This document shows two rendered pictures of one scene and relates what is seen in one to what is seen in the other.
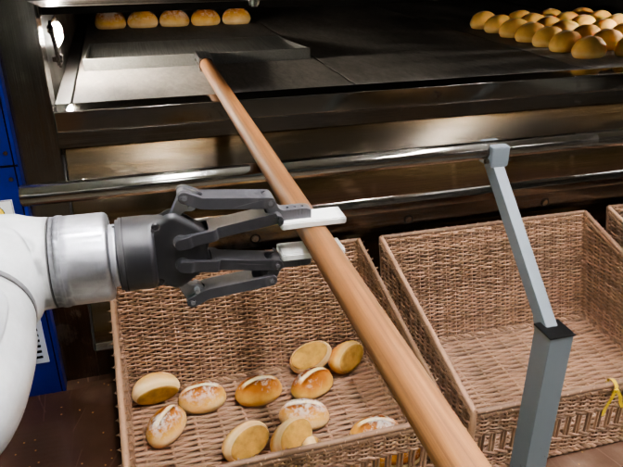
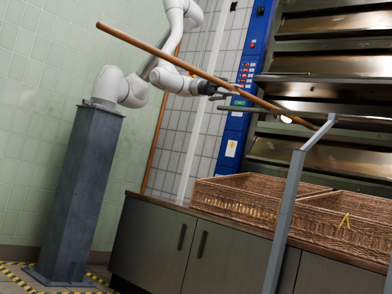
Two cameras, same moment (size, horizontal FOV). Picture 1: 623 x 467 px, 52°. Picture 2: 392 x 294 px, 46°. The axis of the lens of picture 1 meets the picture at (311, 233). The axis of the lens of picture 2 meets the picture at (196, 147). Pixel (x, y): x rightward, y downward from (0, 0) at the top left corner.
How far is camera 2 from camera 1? 2.10 m
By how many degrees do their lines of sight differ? 66
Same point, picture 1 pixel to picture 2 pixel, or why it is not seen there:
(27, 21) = (261, 95)
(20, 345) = (173, 76)
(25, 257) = (188, 79)
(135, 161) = (273, 141)
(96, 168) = (262, 140)
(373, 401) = not seen: hidden behind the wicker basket
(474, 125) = not seen: outside the picture
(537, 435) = (286, 192)
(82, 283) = (192, 85)
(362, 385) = not seen: hidden behind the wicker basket
